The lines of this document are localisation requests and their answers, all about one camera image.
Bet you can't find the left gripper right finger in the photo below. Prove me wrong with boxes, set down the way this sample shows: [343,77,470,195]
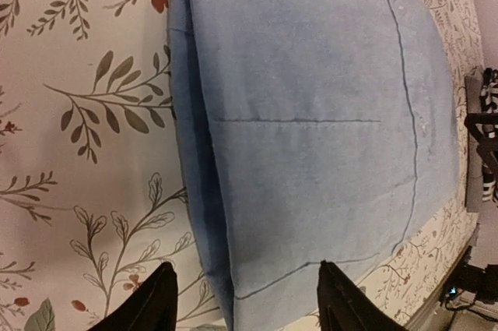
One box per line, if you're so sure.
[317,261,406,331]

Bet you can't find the grey shirt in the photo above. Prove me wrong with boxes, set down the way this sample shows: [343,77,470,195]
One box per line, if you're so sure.
[465,69,483,213]

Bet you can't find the light blue long sleeve shirt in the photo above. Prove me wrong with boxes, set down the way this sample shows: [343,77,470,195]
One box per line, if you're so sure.
[168,0,460,330]

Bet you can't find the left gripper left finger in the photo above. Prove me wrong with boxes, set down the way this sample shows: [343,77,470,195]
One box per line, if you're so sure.
[89,262,178,331]

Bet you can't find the floral table mat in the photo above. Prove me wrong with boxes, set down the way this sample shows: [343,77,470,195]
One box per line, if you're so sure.
[1,0,482,330]

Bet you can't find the black shirt white letters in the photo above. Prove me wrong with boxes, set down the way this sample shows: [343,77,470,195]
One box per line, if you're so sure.
[479,68,497,204]

